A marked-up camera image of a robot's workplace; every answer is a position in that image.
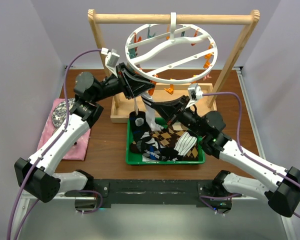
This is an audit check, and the white black banded sock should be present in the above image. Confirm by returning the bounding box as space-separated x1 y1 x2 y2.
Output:
141 92 164 131

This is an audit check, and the brown argyle sock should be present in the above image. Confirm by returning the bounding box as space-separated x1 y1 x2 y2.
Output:
151 123 199 162

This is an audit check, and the white black striped sock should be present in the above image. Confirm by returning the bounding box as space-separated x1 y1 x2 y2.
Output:
173 131 197 157

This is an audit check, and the wooden hanger rack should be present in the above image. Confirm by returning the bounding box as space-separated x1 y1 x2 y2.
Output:
87 9 261 124

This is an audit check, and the black blue sports sock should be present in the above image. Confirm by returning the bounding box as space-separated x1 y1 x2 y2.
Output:
129 111 171 162

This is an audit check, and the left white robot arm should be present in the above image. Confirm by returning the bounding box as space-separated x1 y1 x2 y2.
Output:
14 63 155 203

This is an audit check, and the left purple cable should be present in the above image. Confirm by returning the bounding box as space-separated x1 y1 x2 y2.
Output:
6 48 106 240

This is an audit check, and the white round clip hanger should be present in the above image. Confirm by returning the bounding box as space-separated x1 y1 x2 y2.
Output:
124 12 219 85

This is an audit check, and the beige tan sock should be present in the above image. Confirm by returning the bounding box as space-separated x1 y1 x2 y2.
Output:
133 97 139 116

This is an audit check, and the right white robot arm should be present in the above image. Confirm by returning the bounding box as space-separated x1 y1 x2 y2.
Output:
151 95 300 218

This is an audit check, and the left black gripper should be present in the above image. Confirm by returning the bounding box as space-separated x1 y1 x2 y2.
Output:
92 63 155 103

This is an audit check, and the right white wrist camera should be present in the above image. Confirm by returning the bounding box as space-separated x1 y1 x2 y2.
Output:
187 83 204 108

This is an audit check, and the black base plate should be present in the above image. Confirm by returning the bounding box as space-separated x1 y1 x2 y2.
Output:
64 178 243 210

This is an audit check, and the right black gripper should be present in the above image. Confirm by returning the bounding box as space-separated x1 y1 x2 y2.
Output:
151 95 207 138

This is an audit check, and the pink cloth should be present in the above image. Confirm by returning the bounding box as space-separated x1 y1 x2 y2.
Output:
37 98 91 161

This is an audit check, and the blue patterned plate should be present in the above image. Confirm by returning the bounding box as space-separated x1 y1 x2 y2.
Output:
51 98 67 128

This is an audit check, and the green plastic bin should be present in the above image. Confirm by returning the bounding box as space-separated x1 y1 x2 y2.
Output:
125 123 206 166

